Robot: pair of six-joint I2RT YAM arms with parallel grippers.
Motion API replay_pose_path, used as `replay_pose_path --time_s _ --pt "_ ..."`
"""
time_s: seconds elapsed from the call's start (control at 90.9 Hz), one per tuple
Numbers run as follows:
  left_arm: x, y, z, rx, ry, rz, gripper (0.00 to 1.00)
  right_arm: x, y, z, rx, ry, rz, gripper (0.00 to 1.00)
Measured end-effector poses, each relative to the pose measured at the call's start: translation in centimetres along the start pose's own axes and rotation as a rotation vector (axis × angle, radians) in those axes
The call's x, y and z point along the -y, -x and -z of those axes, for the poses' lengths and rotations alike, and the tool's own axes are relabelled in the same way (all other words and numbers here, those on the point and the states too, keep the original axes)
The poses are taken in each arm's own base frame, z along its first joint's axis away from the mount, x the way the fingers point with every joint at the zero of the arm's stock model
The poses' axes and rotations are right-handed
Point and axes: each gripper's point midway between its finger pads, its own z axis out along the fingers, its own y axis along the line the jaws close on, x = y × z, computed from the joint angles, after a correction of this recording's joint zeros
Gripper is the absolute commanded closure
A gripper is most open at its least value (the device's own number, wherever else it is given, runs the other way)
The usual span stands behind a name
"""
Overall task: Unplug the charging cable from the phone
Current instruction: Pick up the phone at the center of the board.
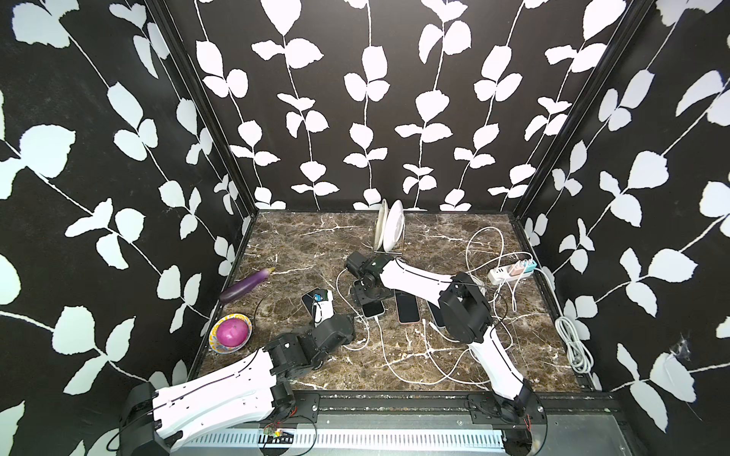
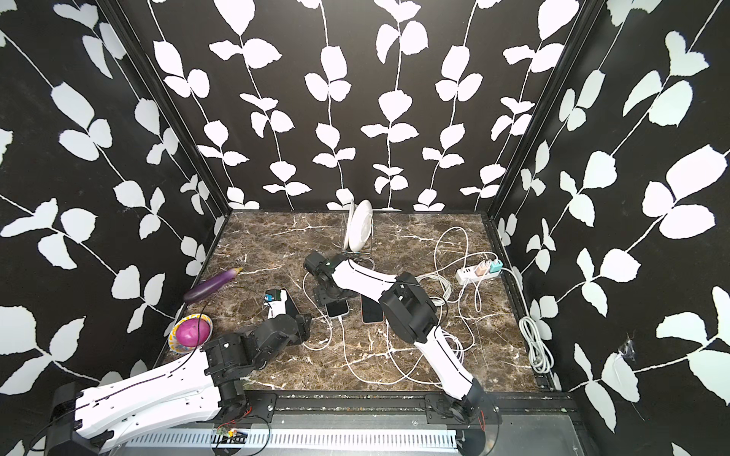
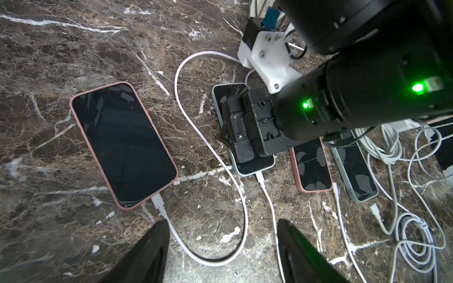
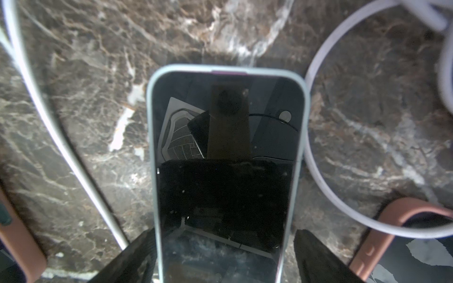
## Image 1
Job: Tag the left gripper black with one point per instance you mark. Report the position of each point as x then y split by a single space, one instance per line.
351 323

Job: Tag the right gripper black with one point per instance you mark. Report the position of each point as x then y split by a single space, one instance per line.
361 299

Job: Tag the black phone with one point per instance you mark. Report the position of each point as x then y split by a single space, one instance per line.
307 300
437 315
373 309
407 308

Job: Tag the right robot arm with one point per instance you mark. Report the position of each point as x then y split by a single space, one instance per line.
467 316

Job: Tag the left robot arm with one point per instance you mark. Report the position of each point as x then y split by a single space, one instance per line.
254 389

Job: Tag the clear plate rack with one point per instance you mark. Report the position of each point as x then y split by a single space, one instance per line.
382 215

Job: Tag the white plate in rack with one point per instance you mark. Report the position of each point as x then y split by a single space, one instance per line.
393 226

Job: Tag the purple eggplant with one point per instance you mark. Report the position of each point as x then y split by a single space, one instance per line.
245 286

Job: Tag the purple onion in bowl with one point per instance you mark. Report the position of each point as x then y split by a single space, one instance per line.
232 333

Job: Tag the yellow rimmed bowl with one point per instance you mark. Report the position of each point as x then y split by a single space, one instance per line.
213 342

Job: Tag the white perforated strip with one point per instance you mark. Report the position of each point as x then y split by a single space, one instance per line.
470 440

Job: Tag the white power strip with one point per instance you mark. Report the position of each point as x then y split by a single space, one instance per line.
512 272

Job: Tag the black front rail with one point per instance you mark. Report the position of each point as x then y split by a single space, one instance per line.
482 408

